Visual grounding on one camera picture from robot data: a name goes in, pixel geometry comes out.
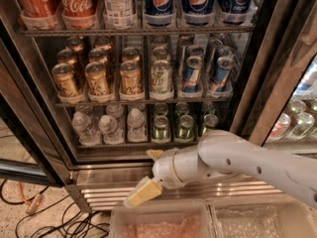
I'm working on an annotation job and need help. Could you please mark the left clear plastic bin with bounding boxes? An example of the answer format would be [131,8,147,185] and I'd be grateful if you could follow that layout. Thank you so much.
[109,199,215,238]

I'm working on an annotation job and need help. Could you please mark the left blue Pepsi can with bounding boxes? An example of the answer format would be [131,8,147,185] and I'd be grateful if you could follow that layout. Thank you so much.
[144,0,174,19]

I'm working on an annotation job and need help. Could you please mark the green can front right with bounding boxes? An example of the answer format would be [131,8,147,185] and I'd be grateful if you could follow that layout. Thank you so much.
[198,114,219,136]

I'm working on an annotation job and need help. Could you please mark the right Red Bull can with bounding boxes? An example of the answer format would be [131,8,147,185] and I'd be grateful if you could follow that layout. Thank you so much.
[209,57,235,92]

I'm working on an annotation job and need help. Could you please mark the orange extension cord plug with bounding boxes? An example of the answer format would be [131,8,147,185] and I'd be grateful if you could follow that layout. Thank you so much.
[27,193,44,215]

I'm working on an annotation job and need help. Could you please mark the red coca-cola can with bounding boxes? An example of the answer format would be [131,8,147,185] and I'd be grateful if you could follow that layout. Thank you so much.
[54,0,99,20]
[11,0,61,20]

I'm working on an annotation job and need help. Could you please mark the gold can front middle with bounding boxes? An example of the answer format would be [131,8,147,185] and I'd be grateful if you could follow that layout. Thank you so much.
[85,61,111,96]

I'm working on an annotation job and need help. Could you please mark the black floor cables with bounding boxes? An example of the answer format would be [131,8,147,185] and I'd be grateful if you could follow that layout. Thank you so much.
[0,178,111,238]

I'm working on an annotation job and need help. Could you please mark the left Red Bull can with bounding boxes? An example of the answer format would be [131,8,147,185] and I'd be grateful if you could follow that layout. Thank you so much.
[182,56,204,93]

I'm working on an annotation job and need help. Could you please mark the middle blue Pepsi can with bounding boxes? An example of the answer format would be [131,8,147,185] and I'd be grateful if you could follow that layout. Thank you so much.
[180,0,216,18]

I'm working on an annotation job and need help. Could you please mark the green can front left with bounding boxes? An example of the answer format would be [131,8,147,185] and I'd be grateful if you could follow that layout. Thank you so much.
[152,115,170,143]

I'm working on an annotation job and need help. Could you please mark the white labelled can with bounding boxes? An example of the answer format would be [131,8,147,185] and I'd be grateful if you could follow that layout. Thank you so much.
[100,0,138,20]

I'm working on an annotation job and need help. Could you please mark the green white 7up can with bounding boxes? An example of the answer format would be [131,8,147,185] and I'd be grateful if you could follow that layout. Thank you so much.
[151,60,172,94]

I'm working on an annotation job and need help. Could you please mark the right red Coca-Cola can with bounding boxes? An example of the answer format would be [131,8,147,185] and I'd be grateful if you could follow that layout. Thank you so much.
[54,0,99,20]

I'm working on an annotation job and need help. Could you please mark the right blue Pepsi can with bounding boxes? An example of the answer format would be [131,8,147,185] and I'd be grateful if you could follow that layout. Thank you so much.
[219,0,258,17]

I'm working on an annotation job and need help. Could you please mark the right fridge glass door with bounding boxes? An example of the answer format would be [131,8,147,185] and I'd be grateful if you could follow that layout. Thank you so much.
[228,0,317,146]

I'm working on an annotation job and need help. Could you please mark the clear water bottle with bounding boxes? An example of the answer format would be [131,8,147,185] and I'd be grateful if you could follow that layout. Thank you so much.
[72,112,101,147]
[127,108,147,143]
[98,115,124,145]

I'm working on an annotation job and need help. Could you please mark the gold can front left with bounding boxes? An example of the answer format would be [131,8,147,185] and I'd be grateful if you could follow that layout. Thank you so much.
[52,63,79,97]

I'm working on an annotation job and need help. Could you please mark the left red Coca-Cola can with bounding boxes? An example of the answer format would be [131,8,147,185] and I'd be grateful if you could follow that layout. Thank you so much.
[11,0,61,20]

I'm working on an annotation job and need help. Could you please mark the green can front middle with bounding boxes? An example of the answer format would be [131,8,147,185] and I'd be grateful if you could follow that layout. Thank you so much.
[175,115,194,140]

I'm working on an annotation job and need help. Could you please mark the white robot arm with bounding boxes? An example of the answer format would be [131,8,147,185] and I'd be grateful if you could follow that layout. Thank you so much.
[124,130,317,207]

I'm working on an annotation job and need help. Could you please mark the gold can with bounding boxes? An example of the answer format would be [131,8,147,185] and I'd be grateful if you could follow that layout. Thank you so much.
[85,61,111,96]
[120,60,143,95]
[52,63,79,97]

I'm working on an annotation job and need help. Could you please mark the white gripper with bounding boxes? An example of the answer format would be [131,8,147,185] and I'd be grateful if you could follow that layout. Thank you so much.
[124,147,232,208]

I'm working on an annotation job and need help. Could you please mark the steel fridge bottom grille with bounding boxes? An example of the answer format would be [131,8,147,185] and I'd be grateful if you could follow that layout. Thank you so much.
[65,163,283,212]

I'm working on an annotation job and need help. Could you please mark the open fridge glass door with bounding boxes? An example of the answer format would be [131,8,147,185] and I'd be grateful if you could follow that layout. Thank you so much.
[0,19,74,186]

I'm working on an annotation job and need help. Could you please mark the blue pepsi can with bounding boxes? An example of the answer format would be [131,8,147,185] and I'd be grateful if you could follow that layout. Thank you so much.
[144,0,174,19]
[180,0,216,18]
[219,0,258,17]

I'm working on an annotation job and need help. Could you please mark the gold can front right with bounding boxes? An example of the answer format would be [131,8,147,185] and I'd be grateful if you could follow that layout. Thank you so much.
[120,60,143,95]

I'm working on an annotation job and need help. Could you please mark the red bull can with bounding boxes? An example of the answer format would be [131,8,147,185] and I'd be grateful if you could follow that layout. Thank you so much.
[209,57,235,92]
[182,56,204,93]

